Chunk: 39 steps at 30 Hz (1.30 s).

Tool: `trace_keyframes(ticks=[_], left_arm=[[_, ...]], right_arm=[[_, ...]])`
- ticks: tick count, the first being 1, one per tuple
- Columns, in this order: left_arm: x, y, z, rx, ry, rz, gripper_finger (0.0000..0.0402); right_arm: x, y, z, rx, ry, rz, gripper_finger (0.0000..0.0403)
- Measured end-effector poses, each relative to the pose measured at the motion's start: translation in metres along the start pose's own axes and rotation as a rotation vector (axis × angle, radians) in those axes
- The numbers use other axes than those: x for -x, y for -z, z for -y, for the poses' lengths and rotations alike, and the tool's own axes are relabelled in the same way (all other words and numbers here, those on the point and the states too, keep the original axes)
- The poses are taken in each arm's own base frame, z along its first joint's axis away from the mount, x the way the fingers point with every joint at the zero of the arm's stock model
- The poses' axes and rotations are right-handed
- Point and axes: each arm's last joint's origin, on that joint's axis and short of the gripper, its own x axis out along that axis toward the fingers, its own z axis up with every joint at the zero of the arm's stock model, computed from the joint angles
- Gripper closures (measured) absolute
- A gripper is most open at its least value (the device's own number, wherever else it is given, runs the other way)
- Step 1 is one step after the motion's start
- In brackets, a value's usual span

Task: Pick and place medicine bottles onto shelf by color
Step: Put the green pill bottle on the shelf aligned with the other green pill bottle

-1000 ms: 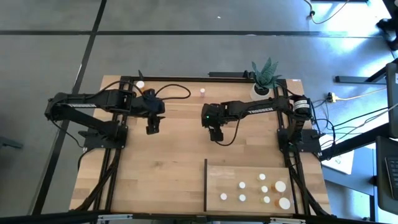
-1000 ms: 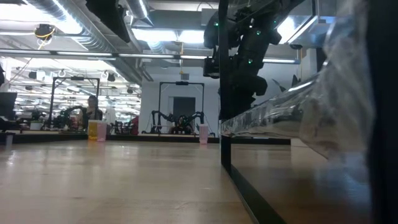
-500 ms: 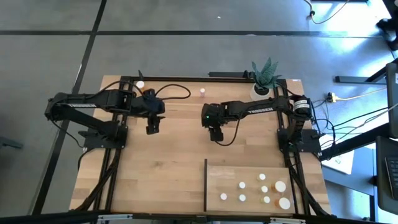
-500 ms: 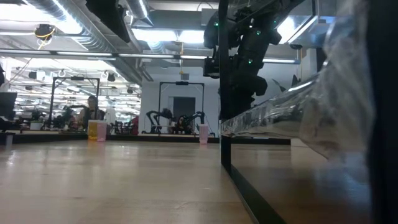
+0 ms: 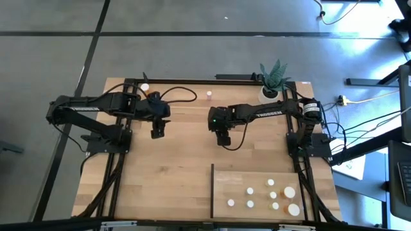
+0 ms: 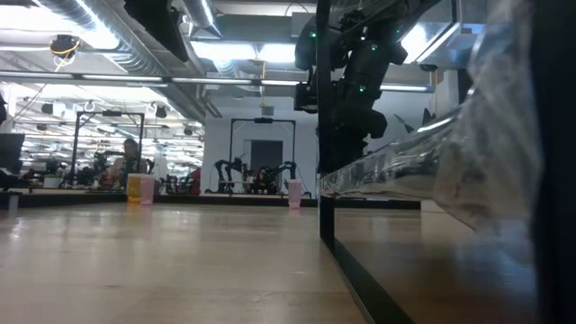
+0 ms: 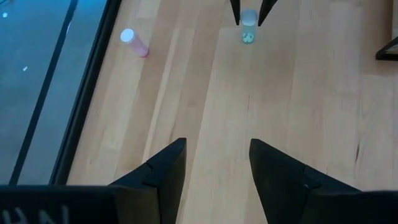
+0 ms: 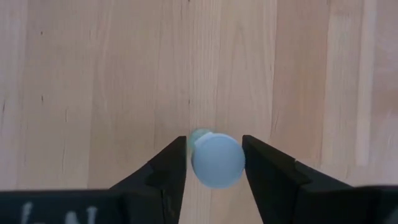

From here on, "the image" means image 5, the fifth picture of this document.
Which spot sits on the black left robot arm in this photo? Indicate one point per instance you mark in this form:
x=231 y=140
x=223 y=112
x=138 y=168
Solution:
x=83 y=108

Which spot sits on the black monitor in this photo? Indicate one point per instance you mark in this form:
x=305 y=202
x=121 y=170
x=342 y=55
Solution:
x=405 y=106

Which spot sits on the black bar behind table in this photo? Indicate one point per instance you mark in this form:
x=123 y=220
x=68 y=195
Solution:
x=234 y=77

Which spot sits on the small yellow pill bottle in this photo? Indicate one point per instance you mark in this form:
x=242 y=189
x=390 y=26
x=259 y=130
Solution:
x=273 y=194
x=270 y=182
x=275 y=205

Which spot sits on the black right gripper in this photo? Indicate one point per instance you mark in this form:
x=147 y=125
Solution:
x=220 y=120

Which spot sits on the white sheet with blue logo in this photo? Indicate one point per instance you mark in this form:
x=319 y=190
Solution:
x=353 y=167

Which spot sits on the yellow power plug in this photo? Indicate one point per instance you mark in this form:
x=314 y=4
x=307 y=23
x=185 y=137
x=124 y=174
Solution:
x=343 y=100

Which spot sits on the wooden shelf with black frame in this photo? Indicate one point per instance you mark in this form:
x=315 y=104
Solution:
x=231 y=186

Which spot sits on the black antenna spike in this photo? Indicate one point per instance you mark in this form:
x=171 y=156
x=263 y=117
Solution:
x=145 y=77

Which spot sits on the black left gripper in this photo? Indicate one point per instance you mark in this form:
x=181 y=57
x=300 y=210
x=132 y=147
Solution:
x=157 y=110

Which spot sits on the small pink pill bottle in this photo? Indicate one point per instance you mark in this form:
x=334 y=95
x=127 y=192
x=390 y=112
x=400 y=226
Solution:
x=209 y=93
x=230 y=202

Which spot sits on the black desk leg bar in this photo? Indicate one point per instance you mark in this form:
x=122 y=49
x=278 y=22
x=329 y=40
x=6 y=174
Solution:
x=369 y=146
x=363 y=81

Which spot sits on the green plant in white pot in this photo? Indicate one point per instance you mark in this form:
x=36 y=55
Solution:
x=266 y=96

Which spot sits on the black laptop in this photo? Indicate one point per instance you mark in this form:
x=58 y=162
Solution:
x=404 y=179

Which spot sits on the small green pill bottle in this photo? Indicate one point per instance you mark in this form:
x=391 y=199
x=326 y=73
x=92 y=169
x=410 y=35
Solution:
x=250 y=191
x=250 y=203

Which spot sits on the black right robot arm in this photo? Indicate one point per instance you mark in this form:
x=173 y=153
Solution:
x=269 y=114

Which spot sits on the large orange pill bottle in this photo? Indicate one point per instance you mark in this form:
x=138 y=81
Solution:
x=144 y=86
x=293 y=209

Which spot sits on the person's foot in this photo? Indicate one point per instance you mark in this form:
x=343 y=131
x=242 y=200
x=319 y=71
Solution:
x=403 y=27

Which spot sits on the aluminium frame bar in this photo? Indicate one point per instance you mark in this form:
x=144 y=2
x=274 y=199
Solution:
x=118 y=224

